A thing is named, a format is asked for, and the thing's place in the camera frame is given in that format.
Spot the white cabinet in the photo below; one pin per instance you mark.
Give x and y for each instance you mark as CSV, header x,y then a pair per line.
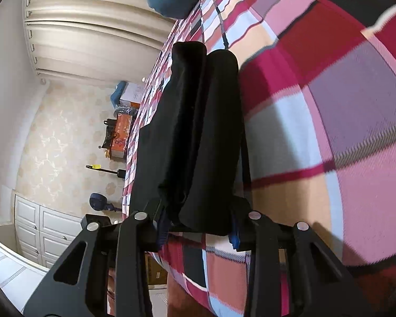
x,y
49,228

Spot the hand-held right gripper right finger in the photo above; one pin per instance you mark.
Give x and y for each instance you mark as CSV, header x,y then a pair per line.
x,y
233,237

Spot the black stick with yellow tag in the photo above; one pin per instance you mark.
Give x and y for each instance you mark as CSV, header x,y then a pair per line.
x,y
107,170

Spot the beige curtain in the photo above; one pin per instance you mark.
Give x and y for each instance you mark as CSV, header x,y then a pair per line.
x,y
85,23

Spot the plaid bed blanket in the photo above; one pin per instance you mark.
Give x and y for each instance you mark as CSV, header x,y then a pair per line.
x,y
333,122

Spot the white cardboard box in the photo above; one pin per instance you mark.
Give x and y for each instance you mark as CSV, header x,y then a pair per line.
x,y
132,94

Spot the blue round fan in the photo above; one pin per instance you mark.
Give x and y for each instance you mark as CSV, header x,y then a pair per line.
x,y
98,201

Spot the orange printed box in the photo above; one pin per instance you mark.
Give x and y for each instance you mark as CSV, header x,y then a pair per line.
x,y
120,135

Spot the black pants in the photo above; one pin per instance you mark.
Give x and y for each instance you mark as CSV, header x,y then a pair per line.
x,y
191,138

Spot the brown bed base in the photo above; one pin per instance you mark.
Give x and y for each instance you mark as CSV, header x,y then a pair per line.
x,y
180,303

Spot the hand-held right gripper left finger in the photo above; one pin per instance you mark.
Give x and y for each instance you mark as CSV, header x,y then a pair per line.
x,y
161,234

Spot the brown cardboard box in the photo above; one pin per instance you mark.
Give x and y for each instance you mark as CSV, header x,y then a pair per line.
x,y
156,269

